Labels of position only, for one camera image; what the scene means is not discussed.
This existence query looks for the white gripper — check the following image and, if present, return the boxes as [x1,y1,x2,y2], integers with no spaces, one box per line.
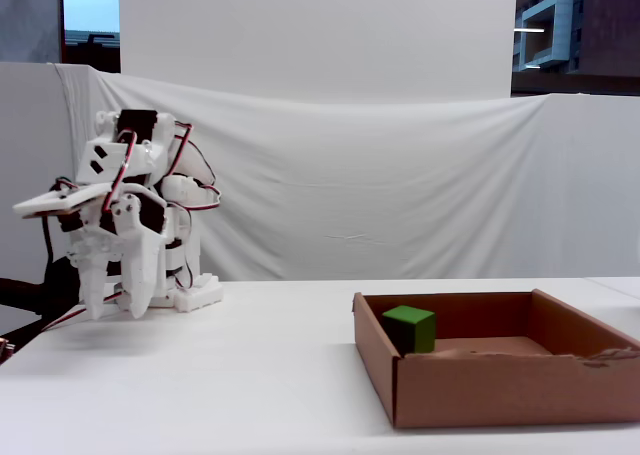
[59,188,169,322]

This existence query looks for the green cube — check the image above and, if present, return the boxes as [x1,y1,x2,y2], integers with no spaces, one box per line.
[382,304,437,355]

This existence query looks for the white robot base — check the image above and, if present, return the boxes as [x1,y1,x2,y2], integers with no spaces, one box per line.
[117,272,224,314]

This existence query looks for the brown cardboard box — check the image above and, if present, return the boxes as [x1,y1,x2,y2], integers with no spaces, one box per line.
[351,288,640,430]

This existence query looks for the white cloth backdrop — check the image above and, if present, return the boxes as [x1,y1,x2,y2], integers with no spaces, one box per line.
[0,62,640,282]

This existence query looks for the window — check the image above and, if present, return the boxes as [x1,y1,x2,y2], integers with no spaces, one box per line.
[510,0,640,97]
[62,0,121,74]

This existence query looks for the white panel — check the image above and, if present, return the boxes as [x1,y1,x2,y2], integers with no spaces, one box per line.
[118,0,519,104]

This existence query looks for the red black servo cable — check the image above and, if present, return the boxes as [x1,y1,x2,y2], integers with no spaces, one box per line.
[167,122,223,214]
[175,208,197,290]
[103,129,142,215]

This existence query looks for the black camera cable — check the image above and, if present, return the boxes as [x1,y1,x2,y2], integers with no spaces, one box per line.
[42,217,59,276]

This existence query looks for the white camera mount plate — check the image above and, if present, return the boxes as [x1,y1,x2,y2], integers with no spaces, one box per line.
[12,183,114,221]

